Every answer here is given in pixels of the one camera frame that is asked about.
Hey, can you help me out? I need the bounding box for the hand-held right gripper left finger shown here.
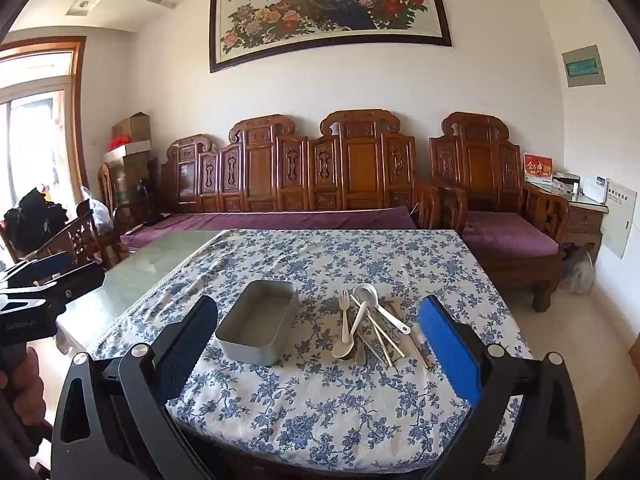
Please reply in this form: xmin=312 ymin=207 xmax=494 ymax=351
xmin=50 ymin=294 xmax=219 ymax=480

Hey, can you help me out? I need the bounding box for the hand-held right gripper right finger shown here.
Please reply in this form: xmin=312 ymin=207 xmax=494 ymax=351
xmin=416 ymin=294 xmax=587 ymax=480

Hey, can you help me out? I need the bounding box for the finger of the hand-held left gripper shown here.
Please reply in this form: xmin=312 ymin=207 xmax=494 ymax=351
xmin=0 ymin=251 xmax=76 ymax=287
xmin=30 ymin=260 xmax=107 ymax=312

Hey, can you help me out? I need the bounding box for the rectangular metal tin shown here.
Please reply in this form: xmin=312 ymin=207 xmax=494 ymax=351
xmin=215 ymin=280 xmax=300 ymax=366

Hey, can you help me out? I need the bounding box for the pale wooden chopstick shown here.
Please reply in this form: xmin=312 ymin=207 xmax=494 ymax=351
xmin=370 ymin=316 xmax=407 ymax=358
xmin=349 ymin=295 xmax=394 ymax=367

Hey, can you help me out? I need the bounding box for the metal fork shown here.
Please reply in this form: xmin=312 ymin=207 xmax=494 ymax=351
xmin=350 ymin=332 xmax=371 ymax=365

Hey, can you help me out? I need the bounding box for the person's left hand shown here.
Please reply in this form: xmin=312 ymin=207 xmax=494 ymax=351
xmin=0 ymin=347 xmax=52 ymax=436

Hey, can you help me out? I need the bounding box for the carved wooden chair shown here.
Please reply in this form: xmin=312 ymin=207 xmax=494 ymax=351
xmin=27 ymin=199 xmax=118 ymax=273

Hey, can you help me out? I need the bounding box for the dark wooden chopstick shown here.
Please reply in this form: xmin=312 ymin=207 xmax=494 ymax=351
xmin=391 ymin=302 xmax=430 ymax=367

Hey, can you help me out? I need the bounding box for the black cloth pile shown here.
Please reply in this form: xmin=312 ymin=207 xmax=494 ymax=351
xmin=2 ymin=187 xmax=69 ymax=261

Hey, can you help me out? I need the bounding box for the clear plastic bag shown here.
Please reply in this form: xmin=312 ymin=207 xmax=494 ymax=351
xmin=80 ymin=186 xmax=114 ymax=232

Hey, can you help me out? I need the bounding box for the white ceramic soup spoon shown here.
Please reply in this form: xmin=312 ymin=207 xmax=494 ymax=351
xmin=353 ymin=282 xmax=411 ymax=336

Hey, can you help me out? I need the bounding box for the small white plastic spoon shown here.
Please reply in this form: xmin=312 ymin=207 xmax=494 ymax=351
xmin=332 ymin=304 xmax=369 ymax=361

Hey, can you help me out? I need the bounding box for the white plastic fork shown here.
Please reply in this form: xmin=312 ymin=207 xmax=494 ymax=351
xmin=339 ymin=289 xmax=351 ymax=342

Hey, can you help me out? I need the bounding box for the large brown cardboard box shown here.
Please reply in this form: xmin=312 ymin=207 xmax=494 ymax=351
xmin=115 ymin=152 xmax=159 ymax=202

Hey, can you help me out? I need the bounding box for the purple armchair cushion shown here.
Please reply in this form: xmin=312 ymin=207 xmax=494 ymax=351
xmin=462 ymin=210 xmax=561 ymax=257

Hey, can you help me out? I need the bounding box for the blue floral tablecloth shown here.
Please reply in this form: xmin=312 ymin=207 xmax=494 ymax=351
xmin=87 ymin=229 xmax=533 ymax=473

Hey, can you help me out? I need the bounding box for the white box with red print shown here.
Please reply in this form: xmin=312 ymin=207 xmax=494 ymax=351
xmin=104 ymin=136 xmax=152 ymax=165

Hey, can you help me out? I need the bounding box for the grey plastic bag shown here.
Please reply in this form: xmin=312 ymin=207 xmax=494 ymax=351
xmin=562 ymin=247 xmax=596 ymax=295

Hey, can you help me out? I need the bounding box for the wooden framed balcony door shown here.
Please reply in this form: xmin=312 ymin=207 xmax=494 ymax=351
xmin=0 ymin=36 xmax=87 ymax=263

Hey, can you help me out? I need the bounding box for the purple sofa cushion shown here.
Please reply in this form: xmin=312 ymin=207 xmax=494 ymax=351
xmin=120 ymin=206 xmax=419 ymax=249

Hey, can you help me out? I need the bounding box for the wooden side table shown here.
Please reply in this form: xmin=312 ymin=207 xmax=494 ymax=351
xmin=530 ymin=180 xmax=608 ymax=262

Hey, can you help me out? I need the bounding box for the carved wooden sofa bench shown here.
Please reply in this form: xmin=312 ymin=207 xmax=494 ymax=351
xmin=160 ymin=108 xmax=442 ymax=231

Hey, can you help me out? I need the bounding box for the carved wooden armchair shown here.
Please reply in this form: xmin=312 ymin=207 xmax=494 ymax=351
xmin=429 ymin=111 xmax=571 ymax=313

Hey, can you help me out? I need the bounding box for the red desk calendar card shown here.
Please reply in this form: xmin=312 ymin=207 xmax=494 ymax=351
xmin=523 ymin=153 xmax=555 ymax=184

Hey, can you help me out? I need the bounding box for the tissue box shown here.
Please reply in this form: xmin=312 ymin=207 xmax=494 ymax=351
xmin=552 ymin=172 xmax=581 ymax=194

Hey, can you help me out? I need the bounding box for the framed peacock painting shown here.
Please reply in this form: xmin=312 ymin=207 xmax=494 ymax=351
xmin=209 ymin=0 xmax=453 ymax=74

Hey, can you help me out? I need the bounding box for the white wall panel door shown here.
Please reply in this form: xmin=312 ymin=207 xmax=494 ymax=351
xmin=600 ymin=179 xmax=639 ymax=260

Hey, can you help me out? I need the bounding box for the green framed wall sign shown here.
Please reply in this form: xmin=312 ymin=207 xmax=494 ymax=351
xmin=561 ymin=44 xmax=607 ymax=89

